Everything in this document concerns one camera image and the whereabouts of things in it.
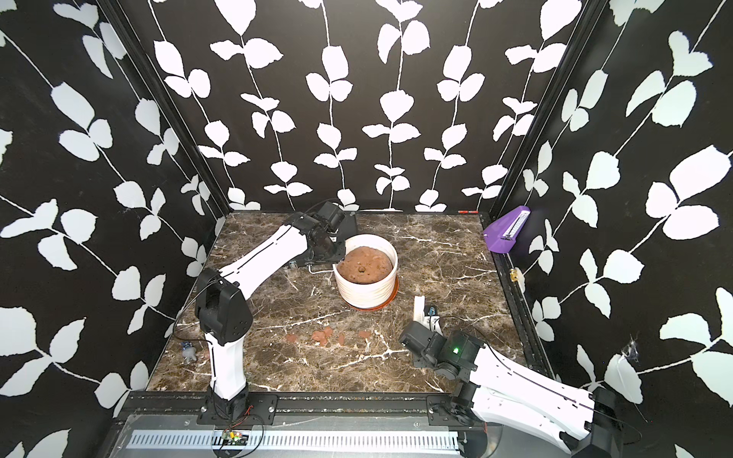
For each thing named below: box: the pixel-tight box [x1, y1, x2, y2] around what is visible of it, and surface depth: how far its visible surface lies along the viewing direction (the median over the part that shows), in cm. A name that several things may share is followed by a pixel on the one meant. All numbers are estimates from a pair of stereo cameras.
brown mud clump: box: [311, 327, 334, 347], surface depth 89 cm
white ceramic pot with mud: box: [332, 233, 399, 310], surface depth 92 cm
